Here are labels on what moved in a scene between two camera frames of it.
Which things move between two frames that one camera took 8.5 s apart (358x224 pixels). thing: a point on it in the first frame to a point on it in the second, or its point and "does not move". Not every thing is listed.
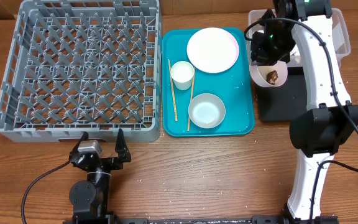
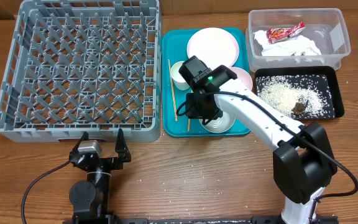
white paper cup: (182, 73) does not move
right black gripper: (266, 50) to (196, 106)
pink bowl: (270, 75) to (243, 75)
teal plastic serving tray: (233, 86) does not move
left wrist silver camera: (90, 145) does not move
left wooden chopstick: (174, 94) does not move
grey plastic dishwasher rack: (74, 66) does not move
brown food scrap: (271, 76) to (298, 108)
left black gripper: (121, 149) does not move
